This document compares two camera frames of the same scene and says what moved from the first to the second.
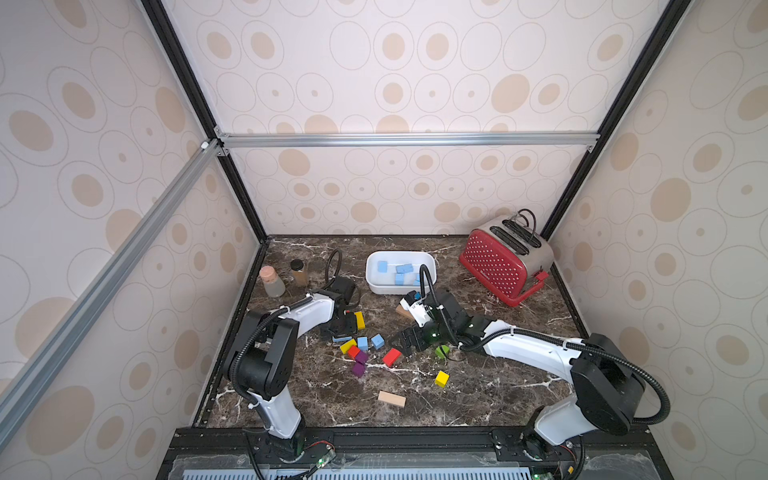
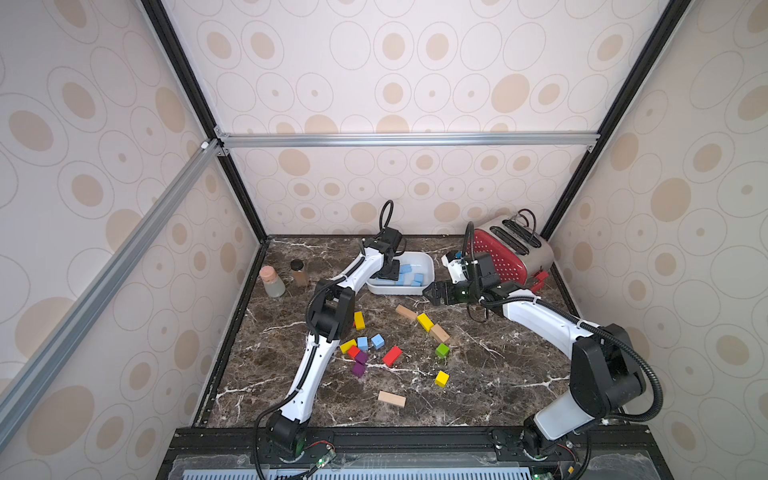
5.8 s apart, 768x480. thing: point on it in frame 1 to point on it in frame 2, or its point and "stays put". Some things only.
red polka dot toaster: [507, 256] stays put
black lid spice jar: [299, 273] stays put
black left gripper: [352, 327] to [395, 273]
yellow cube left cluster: [344, 348] stays put
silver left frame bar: [20, 395] stays put
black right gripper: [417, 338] to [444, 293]
